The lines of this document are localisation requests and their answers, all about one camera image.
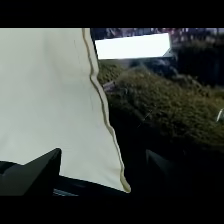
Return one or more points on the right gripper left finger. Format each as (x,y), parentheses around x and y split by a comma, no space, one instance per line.
(36,175)

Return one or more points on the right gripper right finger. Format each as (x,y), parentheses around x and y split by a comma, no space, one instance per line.
(173,176)

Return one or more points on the cream white garment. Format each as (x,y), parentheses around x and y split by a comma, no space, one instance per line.
(50,100)

